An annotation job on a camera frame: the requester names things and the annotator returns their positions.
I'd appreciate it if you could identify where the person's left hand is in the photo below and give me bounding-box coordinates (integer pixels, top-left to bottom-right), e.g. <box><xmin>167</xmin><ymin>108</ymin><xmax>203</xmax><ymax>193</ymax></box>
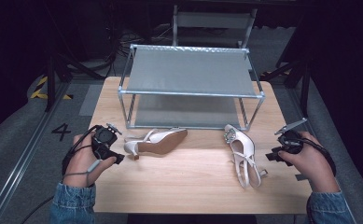
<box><xmin>63</xmin><ymin>132</ymin><xmax>118</xmax><ymax>189</ymax></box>

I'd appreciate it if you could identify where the person's right hand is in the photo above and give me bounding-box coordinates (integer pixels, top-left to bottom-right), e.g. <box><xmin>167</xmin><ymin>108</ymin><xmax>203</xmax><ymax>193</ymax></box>
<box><xmin>277</xmin><ymin>131</ymin><xmax>341</xmax><ymax>193</ymax></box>

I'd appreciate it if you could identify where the grey metal shoe rack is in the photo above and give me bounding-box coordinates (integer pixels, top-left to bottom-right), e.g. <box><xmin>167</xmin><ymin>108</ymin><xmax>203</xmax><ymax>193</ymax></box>
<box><xmin>117</xmin><ymin>43</ymin><xmax>266</xmax><ymax>132</ymax></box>

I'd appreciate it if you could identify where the white high-heeled shoe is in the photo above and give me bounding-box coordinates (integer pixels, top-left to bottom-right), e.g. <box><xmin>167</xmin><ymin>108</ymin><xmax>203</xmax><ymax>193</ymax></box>
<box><xmin>123</xmin><ymin>126</ymin><xmax>188</xmax><ymax>161</ymax></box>
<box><xmin>223</xmin><ymin>123</ymin><xmax>268</xmax><ymax>189</ymax></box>

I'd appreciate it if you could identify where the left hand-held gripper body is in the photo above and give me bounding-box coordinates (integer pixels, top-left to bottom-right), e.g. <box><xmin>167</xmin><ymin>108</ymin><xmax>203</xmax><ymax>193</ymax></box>
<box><xmin>90</xmin><ymin>122</ymin><xmax>123</xmax><ymax>160</ymax></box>

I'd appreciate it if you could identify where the grey folding chair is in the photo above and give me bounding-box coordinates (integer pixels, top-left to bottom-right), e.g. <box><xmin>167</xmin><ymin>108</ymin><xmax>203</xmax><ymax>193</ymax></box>
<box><xmin>172</xmin><ymin>4</ymin><xmax>258</xmax><ymax>49</ymax></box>

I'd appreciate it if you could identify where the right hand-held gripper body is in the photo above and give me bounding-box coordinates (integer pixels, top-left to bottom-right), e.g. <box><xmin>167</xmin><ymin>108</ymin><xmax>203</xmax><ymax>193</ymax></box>
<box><xmin>274</xmin><ymin>118</ymin><xmax>308</xmax><ymax>156</ymax></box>

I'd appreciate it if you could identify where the grey wrist strap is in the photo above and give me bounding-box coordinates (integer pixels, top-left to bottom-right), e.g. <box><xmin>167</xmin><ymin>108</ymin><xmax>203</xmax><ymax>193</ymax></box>
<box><xmin>62</xmin><ymin>158</ymin><xmax>103</xmax><ymax>188</ymax></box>

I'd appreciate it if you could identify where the metal floor rail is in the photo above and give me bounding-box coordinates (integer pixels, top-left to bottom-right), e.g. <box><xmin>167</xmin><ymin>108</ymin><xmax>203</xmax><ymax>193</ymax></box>
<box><xmin>0</xmin><ymin>82</ymin><xmax>73</xmax><ymax>224</ymax></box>
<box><xmin>286</xmin><ymin>83</ymin><xmax>359</xmax><ymax>224</ymax></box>

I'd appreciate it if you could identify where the black metal stand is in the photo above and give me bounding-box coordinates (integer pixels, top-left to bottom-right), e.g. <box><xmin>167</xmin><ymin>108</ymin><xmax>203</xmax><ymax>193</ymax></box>
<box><xmin>260</xmin><ymin>55</ymin><xmax>314</xmax><ymax>119</ymax></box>
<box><xmin>43</xmin><ymin>46</ymin><xmax>106</xmax><ymax>113</ymax></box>

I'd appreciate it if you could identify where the bundle of floor cables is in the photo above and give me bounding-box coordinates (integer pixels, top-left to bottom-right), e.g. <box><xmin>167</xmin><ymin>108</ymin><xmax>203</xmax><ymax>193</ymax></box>
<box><xmin>105</xmin><ymin>26</ymin><xmax>175</xmax><ymax>64</ymax></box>

